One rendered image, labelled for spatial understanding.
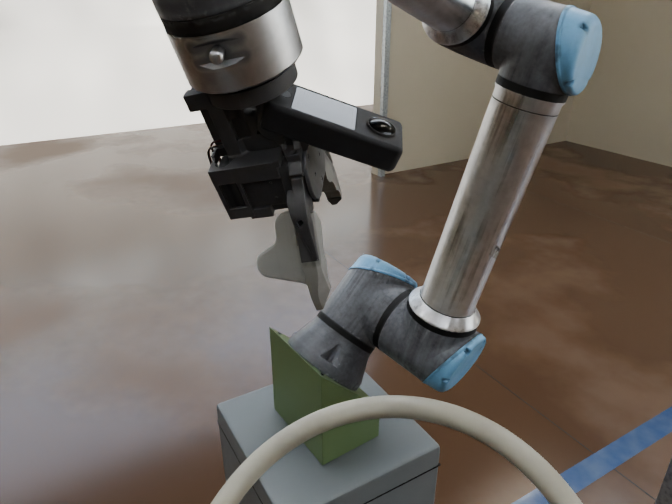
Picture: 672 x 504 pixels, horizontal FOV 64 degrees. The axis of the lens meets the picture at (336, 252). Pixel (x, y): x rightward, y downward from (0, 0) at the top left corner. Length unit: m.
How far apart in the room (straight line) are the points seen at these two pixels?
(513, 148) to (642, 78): 6.57
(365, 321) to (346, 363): 0.10
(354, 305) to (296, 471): 0.38
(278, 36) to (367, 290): 0.83
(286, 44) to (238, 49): 0.04
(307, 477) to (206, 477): 1.23
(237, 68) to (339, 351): 0.85
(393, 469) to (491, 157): 0.70
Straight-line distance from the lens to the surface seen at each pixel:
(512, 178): 0.95
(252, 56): 0.39
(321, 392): 1.13
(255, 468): 0.77
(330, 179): 0.53
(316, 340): 1.17
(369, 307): 1.15
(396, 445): 1.31
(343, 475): 1.25
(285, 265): 0.47
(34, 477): 2.68
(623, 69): 7.60
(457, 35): 0.92
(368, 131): 0.44
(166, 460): 2.55
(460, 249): 1.00
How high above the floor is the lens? 1.78
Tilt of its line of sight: 25 degrees down
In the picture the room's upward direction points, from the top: straight up
